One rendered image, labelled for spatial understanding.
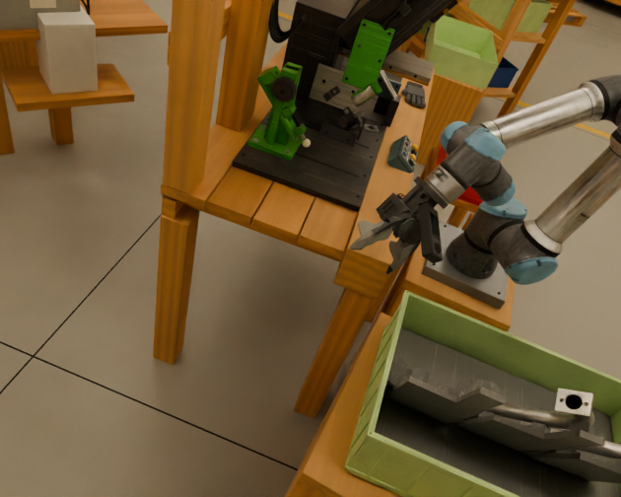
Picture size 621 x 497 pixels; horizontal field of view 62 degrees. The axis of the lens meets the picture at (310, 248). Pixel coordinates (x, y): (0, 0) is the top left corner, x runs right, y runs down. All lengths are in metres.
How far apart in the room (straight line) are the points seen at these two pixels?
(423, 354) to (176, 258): 0.83
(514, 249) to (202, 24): 0.92
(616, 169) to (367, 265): 0.64
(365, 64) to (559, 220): 0.85
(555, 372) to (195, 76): 1.13
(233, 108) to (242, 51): 0.20
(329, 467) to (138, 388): 1.11
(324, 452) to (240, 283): 1.41
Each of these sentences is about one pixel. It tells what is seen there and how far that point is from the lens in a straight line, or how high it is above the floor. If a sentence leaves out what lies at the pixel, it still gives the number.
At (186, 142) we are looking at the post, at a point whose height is 1.05.
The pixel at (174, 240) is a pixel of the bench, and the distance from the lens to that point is 1.65.
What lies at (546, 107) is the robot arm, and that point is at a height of 1.41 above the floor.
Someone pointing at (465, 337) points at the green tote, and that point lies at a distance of 1.38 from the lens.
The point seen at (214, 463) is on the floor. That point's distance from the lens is 2.00.
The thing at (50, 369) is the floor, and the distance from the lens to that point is 2.20.
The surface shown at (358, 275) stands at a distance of 1.49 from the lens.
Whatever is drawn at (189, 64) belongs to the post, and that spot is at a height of 1.26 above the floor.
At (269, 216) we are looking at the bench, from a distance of 1.48.
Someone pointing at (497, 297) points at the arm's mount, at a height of 0.88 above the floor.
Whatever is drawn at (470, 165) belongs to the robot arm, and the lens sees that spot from 1.06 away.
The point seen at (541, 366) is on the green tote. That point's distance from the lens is 1.43.
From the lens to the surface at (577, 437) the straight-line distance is 1.04.
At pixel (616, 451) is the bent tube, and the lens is 1.24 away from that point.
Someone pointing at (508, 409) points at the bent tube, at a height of 0.99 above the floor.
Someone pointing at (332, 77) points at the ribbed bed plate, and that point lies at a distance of 1.88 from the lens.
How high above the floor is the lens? 1.84
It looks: 42 degrees down
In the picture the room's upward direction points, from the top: 19 degrees clockwise
